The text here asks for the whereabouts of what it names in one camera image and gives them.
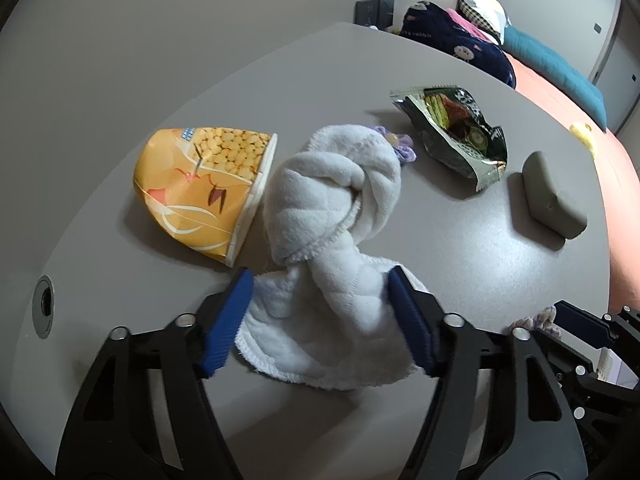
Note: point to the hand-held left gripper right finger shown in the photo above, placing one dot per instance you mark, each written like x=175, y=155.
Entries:
x=412, y=321

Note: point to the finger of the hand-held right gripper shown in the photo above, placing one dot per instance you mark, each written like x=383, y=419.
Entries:
x=557, y=351
x=582, y=323

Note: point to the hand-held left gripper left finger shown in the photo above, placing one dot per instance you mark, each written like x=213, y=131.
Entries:
x=227, y=321

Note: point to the white quilted cloth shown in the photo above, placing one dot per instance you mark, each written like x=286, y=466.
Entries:
x=320, y=195

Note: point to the grey-green rounded case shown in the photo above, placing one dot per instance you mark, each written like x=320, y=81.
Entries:
x=552, y=200

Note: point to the orange bed cover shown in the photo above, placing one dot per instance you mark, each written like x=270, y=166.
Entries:
x=620, y=200

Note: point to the crushed yellow paper cup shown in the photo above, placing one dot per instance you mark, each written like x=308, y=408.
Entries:
x=205, y=185

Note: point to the purple scrunchie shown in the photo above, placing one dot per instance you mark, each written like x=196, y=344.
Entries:
x=406, y=153

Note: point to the yellow duck plush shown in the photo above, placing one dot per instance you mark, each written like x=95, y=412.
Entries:
x=582, y=133

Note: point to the green snack bag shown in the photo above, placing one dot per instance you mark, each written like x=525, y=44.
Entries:
x=455, y=135

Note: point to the white door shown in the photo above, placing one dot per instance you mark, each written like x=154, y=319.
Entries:
x=622, y=90

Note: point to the teal blanket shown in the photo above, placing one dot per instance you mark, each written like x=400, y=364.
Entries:
x=555, y=76

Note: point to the navy printed blanket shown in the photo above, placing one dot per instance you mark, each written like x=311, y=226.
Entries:
x=460, y=55

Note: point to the pink cloth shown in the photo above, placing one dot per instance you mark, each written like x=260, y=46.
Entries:
x=465, y=24

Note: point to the checked patchwork pillow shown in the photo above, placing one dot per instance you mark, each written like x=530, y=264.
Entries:
x=482, y=10

